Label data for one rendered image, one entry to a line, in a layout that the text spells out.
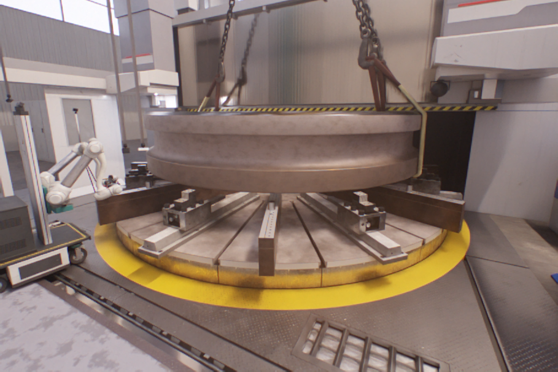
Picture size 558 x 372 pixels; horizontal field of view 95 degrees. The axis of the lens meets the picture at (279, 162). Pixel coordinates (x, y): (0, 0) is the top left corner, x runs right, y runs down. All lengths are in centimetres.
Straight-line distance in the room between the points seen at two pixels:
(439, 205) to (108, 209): 430
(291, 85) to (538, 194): 484
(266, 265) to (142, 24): 581
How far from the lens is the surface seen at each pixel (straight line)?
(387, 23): 572
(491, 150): 569
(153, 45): 664
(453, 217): 387
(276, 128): 281
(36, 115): 1274
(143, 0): 694
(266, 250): 239
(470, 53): 366
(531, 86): 476
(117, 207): 412
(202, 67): 755
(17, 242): 377
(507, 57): 370
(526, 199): 598
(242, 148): 305
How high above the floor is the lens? 176
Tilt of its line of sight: 11 degrees down
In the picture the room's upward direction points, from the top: straight up
